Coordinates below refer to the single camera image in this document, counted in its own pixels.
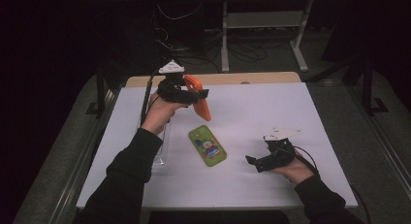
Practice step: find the person's right hand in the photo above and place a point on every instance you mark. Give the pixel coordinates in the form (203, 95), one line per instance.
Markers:
(297, 170)

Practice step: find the black metal stand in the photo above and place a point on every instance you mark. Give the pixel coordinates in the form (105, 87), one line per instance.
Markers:
(367, 88)
(100, 98)

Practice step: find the green cartoon phone case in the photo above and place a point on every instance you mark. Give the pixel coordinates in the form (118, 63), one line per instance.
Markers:
(206, 146)

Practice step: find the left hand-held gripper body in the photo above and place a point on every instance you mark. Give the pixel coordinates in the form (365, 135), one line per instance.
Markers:
(174, 91)

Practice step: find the orange phone case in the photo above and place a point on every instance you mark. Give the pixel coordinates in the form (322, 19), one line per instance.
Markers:
(203, 111)

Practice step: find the light wooden table board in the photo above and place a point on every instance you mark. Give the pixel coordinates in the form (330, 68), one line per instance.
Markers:
(242, 78)

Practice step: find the clear plastic tray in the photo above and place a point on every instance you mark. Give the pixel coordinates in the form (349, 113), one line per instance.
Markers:
(165, 146)

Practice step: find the white metal desk frame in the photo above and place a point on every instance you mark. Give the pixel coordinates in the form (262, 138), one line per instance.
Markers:
(263, 19)

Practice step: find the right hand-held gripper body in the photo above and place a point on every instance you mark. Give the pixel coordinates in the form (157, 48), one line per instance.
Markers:
(279, 156)

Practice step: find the person's left hand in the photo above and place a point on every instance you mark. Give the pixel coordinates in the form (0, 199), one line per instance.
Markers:
(158, 114)

